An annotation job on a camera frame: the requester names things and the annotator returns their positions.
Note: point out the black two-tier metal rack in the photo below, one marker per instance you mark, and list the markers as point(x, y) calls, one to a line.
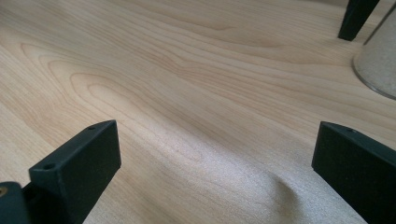
point(356, 18)

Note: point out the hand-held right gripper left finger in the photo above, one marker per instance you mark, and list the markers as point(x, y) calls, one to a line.
point(77, 168)

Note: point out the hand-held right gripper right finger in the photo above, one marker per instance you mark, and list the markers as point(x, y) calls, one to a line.
point(358, 171)

